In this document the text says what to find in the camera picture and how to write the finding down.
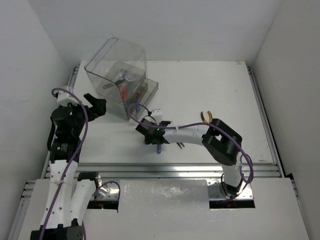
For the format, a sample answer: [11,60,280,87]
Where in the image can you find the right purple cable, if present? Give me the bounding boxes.
[127,103,253,198]

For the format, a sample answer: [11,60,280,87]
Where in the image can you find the black handled adjustable wrench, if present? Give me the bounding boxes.
[102,68,139,90]

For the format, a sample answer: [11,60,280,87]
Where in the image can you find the clear plastic drawer organizer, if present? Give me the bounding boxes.
[84,37,147,121]

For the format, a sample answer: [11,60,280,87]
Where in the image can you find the blue screwdriver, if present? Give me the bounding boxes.
[135,92,140,114]
[157,144,162,154]

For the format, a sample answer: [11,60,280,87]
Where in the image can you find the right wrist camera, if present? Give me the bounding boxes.
[151,109,163,123]

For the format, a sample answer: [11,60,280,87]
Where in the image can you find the smoked plastic drawer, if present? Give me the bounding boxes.
[130,78,159,117]

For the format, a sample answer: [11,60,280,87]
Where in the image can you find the yellow long nose pliers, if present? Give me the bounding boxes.
[176,142,183,149]

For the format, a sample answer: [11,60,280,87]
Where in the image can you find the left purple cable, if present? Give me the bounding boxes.
[38,87,90,240]

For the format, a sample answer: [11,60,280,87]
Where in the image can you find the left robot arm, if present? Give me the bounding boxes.
[30,91,107,240]

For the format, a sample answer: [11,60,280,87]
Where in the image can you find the aluminium front rail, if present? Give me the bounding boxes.
[21,163,281,202]

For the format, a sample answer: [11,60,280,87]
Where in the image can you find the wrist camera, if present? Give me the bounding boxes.
[151,109,163,123]
[57,90,78,107]

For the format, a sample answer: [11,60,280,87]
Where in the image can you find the red handled adjustable wrench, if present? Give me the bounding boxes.
[119,85,129,103]

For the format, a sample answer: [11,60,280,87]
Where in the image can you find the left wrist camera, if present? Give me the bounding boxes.
[57,90,78,107]

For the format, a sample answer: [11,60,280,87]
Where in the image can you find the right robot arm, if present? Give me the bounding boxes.
[135,118,244,198]

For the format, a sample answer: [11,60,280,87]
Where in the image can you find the purple cable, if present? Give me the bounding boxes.
[127,103,253,198]
[38,87,90,240]

